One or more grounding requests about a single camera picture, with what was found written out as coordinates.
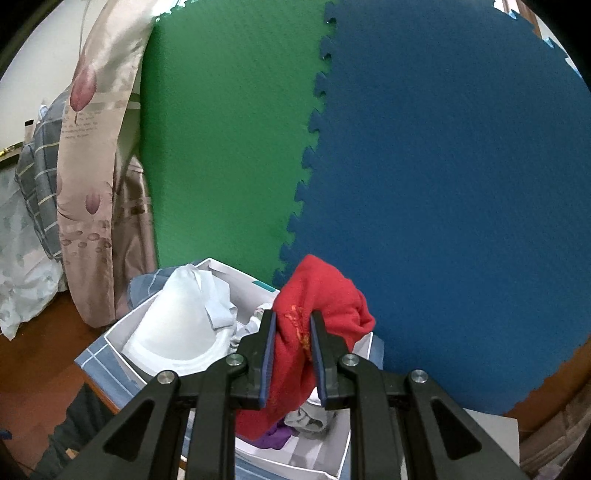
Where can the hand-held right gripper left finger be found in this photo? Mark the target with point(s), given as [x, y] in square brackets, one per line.
[268, 355]

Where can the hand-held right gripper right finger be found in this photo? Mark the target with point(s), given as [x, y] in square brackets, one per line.
[318, 360]

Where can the red underwear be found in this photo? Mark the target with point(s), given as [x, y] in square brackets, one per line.
[323, 300]

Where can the purple underwear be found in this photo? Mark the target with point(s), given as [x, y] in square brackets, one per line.
[272, 438]

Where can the white shoe box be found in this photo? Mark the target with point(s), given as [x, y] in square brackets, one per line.
[323, 454]

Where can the white bra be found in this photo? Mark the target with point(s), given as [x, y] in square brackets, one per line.
[175, 318]

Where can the blue checked cloth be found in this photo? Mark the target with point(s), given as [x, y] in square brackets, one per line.
[101, 364]

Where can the grey side table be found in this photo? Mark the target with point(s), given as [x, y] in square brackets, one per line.
[494, 438]

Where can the person's dark clothing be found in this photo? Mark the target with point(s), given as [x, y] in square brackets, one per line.
[78, 429]

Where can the blue foam mat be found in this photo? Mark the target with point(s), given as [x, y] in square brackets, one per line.
[438, 184]

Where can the green foam mat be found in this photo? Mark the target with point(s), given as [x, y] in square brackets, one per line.
[221, 138]

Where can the pink floral curtain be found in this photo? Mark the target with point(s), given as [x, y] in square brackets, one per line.
[92, 184]

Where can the wooden door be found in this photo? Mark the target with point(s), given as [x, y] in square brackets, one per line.
[558, 415]

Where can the grey plaid pillow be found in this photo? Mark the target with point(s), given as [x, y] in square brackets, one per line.
[39, 184]

